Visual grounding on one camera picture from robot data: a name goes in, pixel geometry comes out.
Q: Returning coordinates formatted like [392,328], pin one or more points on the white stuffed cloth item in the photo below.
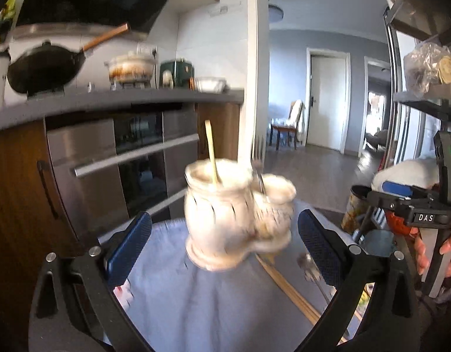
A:
[418,172]

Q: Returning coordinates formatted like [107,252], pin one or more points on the white ceramic double utensil holder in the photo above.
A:
[227,216]

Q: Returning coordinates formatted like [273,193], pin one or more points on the grey kitchen countertop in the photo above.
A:
[51,105]

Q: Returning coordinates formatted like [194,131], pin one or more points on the orange mesh bag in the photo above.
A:
[397,225]

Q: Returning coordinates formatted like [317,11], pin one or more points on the green rice cooker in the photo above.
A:
[178,73]

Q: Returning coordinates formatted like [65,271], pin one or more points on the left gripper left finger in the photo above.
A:
[124,248]

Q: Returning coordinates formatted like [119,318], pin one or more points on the stainless steel oven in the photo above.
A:
[111,165]

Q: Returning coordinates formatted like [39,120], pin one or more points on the beige wooden chopstick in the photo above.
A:
[209,137]
[311,314]

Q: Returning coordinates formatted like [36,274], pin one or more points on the white interior door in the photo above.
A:
[327,111]

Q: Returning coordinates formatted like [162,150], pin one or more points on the wooden chair with cloth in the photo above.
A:
[288,126]

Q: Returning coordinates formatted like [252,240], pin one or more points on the plastic bag with food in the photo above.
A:
[427,65]

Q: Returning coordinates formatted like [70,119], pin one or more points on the black wok wooden handle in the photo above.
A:
[49,67]

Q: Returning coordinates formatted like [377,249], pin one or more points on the silver flower-head spoon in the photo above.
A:
[312,273]

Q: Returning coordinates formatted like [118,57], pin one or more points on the wooden cabinet door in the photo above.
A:
[224,119]

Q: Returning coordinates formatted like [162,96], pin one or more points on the ceramic casserole pot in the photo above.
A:
[131,68]

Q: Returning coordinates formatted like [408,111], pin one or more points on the blue cartoon tablecloth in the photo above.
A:
[177,306]

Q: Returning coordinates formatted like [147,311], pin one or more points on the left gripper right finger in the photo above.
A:
[324,246]

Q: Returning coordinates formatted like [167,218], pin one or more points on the white bowl on counter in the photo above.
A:
[210,84]

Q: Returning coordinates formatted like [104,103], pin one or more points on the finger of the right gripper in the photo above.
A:
[393,188]

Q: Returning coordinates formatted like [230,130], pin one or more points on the black metal shelf rack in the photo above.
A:
[419,39]

